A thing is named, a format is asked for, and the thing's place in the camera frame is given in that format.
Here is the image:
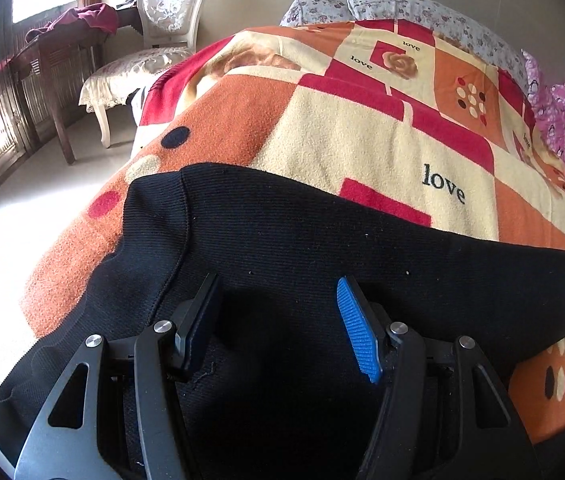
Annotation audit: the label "large floral pillow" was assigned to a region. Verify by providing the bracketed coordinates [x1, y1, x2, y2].
[347, 0, 531, 86]

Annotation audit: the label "orange red checked printed blanket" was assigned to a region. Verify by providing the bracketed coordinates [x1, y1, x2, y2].
[20, 19, 565, 416]

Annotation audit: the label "small floral pillow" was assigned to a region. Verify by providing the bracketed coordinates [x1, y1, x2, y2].
[280, 0, 353, 27]

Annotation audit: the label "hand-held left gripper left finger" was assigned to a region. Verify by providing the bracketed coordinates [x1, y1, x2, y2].
[15, 272, 223, 480]

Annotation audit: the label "dark wooden table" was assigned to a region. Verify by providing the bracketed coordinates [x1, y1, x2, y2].
[10, 25, 136, 166]

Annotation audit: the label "lace chair seat cover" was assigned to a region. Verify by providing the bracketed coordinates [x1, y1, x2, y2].
[78, 46, 196, 113]

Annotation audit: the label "white ornate chair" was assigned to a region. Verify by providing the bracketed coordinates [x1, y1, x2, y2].
[78, 0, 210, 148]

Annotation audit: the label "dark red cloth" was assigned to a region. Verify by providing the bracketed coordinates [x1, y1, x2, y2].
[25, 2, 120, 43]

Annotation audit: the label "black pants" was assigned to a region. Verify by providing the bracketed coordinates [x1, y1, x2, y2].
[0, 162, 565, 480]

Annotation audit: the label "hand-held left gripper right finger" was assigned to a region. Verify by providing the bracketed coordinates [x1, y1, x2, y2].
[337, 276, 536, 480]

